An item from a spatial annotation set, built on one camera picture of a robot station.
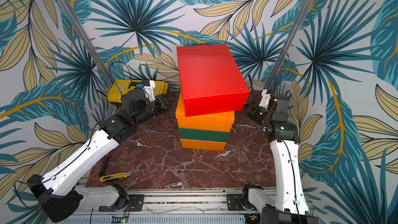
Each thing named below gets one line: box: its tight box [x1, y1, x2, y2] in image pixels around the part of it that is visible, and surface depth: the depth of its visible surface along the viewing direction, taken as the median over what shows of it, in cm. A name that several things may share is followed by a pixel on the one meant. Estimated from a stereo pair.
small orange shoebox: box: [180, 138, 227, 152], surface depth 92 cm
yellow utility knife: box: [99, 171, 133, 183], surface depth 81 cm
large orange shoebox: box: [175, 91, 235, 133], surface depth 66 cm
